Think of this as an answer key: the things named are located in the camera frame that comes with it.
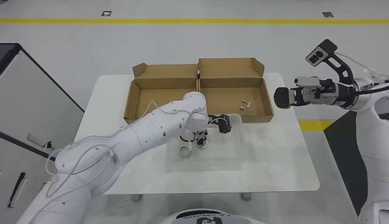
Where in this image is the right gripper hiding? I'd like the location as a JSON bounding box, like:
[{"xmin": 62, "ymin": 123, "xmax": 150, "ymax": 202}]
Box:
[{"xmin": 273, "ymin": 76, "xmax": 367, "ymax": 110}]

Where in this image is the deep clear plastic tray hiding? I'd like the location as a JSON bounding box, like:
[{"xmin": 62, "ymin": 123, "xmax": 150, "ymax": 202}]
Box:
[{"xmin": 165, "ymin": 112, "xmax": 244, "ymax": 174}]

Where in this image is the shallow cardboard box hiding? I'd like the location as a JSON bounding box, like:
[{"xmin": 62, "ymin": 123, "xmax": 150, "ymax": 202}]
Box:
[
  {"xmin": 123, "ymin": 62, "xmax": 200, "ymax": 125},
  {"xmin": 197, "ymin": 57, "xmax": 275, "ymax": 124}
]

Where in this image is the robot body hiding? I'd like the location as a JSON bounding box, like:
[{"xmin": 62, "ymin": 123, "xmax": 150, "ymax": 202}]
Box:
[{"xmin": 160, "ymin": 208, "xmax": 266, "ymax": 224}]

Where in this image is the grey partition panel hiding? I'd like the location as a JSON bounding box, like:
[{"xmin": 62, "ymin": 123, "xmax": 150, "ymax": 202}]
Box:
[{"xmin": 0, "ymin": 42, "xmax": 86, "ymax": 161}]

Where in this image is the black flat bar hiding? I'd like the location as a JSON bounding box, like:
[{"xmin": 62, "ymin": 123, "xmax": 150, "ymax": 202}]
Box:
[{"xmin": 7, "ymin": 172, "xmax": 27, "ymax": 209}]

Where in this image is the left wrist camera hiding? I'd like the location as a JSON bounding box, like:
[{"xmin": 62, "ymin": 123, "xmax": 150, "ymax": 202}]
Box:
[{"xmin": 208, "ymin": 113, "xmax": 233, "ymax": 134}]

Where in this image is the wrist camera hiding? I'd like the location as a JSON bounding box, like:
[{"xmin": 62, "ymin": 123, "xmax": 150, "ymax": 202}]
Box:
[
  {"xmin": 305, "ymin": 38, "xmax": 357, "ymax": 86},
  {"xmin": 208, "ymin": 113, "xmax": 233, "ymax": 134}
]

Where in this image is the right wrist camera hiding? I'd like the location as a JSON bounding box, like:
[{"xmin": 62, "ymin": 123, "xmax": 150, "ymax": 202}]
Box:
[{"xmin": 305, "ymin": 38, "xmax": 357, "ymax": 86}]

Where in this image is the black cable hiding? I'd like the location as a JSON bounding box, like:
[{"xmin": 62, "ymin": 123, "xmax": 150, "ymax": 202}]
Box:
[{"xmin": 354, "ymin": 85, "xmax": 389, "ymax": 97}]

